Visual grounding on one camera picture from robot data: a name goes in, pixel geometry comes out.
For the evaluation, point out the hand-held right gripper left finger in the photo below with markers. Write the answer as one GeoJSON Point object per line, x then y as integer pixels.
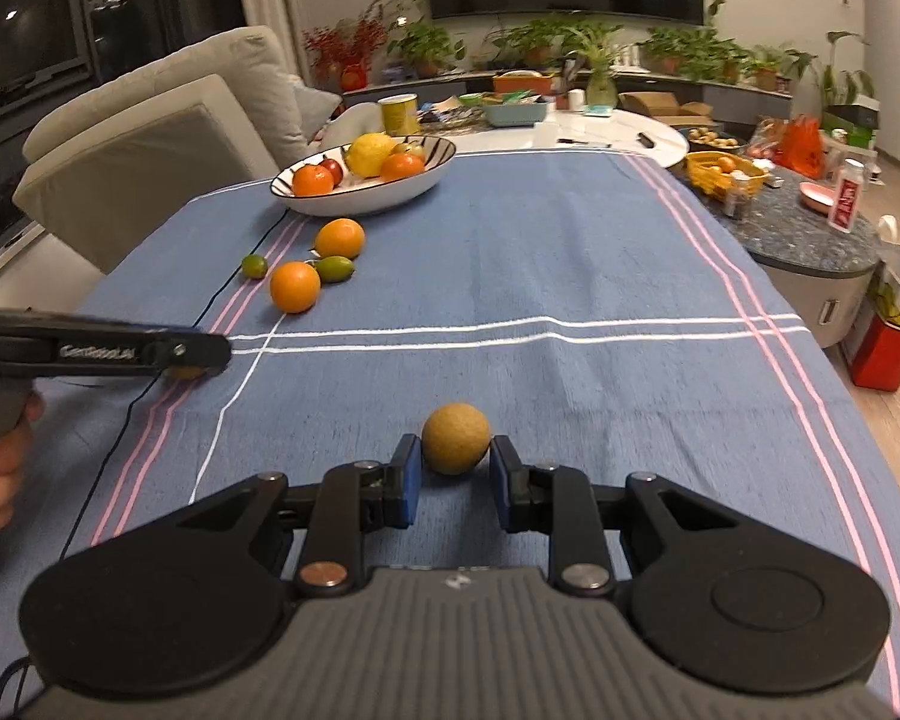
{"type": "Point", "coordinates": [412, 487]}

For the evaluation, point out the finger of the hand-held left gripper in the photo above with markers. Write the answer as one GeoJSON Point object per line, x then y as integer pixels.
{"type": "Point", "coordinates": [195, 351]}

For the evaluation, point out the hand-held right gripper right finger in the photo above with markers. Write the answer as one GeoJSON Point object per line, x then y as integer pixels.
{"type": "Point", "coordinates": [499, 487]}

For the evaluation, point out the brown kiwi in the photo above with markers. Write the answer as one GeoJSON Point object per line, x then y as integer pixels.
{"type": "Point", "coordinates": [456, 439]}

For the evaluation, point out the green kumquat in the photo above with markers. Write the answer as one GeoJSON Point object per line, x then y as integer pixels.
{"type": "Point", "coordinates": [335, 269]}
{"type": "Point", "coordinates": [254, 266]}

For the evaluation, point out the small orange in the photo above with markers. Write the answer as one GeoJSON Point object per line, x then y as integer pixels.
{"type": "Point", "coordinates": [401, 167]}
{"type": "Point", "coordinates": [340, 238]}
{"type": "Point", "coordinates": [295, 287]}

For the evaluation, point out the large orange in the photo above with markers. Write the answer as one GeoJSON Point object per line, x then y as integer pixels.
{"type": "Point", "coordinates": [313, 181]}

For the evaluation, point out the small red apple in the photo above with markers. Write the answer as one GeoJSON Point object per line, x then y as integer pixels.
{"type": "Point", "coordinates": [334, 169]}

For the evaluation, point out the striped ceramic bowl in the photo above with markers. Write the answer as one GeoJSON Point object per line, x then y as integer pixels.
{"type": "Point", "coordinates": [375, 199]}

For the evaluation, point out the yellow lemon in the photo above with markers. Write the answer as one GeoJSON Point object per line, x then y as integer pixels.
{"type": "Point", "coordinates": [370, 154]}

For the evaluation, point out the greenish brown round fruit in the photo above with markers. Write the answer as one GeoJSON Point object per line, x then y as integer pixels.
{"type": "Point", "coordinates": [412, 148]}

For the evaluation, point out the person's left hand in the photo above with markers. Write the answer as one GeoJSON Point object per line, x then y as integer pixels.
{"type": "Point", "coordinates": [0, 487]}

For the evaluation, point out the beige recliner sofa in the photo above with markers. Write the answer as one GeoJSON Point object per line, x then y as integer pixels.
{"type": "Point", "coordinates": [157, 135]}

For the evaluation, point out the blue striped tablecloth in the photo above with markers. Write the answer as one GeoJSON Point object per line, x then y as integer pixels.
{"type": "Point", "coordinates": [570, 277]}

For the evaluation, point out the yellow can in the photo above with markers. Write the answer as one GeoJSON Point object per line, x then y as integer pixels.
{"type": "Point", "coordinates": [399, 116]}

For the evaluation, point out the dark glass window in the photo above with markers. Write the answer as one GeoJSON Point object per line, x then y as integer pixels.
{"type": "Point", "coordinates": [30, 15]}

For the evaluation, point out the red berry branch decoration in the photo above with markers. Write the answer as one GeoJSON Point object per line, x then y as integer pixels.
{"type": "Point", "coordinates": [345, 41]}

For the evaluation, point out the pile of snack packets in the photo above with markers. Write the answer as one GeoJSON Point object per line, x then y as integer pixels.
{"type": "Point", "coordinates": [450, 112]}

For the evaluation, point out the black pen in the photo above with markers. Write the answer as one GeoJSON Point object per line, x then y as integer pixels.
{"type": "Point", "coordinates": [585, 142]}

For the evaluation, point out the white round coffee table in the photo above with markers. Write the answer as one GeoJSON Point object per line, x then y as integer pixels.
{"type": "Point", "coordinates": [607, 131]}

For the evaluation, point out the green bowl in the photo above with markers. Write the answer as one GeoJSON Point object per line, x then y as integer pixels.
{"type": "Point", "coordinates": [471, 99]}

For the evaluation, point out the teal rectangular tray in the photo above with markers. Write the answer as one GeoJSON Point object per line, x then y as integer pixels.
{"type": "Point", "coordinates": [516, 114]}

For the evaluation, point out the potted green plant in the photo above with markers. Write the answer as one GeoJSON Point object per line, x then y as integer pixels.
{"type": "Point", "coordinates": [427, 49]}
{"type": "Point", "coordinates": [529, 41]}
{"type": "Point", "coordinates": [727, 64]}
{"type": "Point", "coordinates": [671, 52]}
{"type": "Point", "coordinates": [766, 69]}

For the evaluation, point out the yellow basket of fruit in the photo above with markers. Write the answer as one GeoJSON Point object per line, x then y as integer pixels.
{"type": "Point", "coordinates": [724, 176]}

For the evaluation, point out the grey stone round table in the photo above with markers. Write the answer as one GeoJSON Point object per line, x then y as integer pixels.
{"type": "Point", "coordinates": [795, 240]}

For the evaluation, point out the light blue packet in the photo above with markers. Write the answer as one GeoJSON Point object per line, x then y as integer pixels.
{"type": "Point", "coordinates": [598, 112]}

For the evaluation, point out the small white cup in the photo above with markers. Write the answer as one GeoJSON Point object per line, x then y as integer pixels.
{"type": "Point", "coordinates": [576, 100]}

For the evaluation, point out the orange box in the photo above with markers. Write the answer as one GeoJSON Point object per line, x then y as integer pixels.
{"type": "Point", "coordinates": [525, 84]}

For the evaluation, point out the black bowl of brown fruit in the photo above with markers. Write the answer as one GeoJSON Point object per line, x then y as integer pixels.
{"type": "Point", "coordinates": [712, 139]}

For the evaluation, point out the red yellow paper bag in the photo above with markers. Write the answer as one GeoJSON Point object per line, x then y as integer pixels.
{"type": "Point", "coordinates": [885, 345]}

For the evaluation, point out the open cardboard box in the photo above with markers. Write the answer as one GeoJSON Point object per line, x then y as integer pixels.
{"type": "Point", "coordinates": [660, 109]}

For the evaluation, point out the glass vase with plant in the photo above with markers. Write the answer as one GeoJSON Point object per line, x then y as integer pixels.
{"type": "Point", "coordinates": [601, 86]}

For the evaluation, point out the pink dish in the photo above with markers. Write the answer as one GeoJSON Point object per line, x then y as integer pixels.
{"type": "Point", "coordinates": [817, 199]}

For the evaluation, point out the white bottle with red label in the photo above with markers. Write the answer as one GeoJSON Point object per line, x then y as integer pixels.
{"type": "Point", "coordinates": [846, 199]}

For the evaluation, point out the orange plastic bag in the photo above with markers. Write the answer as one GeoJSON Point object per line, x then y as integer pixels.
{"type": "Point", "coordinates": [801, 146]}

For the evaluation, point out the clear plastic container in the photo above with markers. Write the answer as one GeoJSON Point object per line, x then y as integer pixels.
{"type": "Point", "coordinates": [859, 161]}

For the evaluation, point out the green box with black lid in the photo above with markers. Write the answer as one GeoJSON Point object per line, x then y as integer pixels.
{"type": "Point", "coordinates": [853, 124]}

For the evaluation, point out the tall leafy floor plant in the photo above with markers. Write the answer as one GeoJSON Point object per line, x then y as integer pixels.
{"type": "Point", "coordinates": [844, 82]}

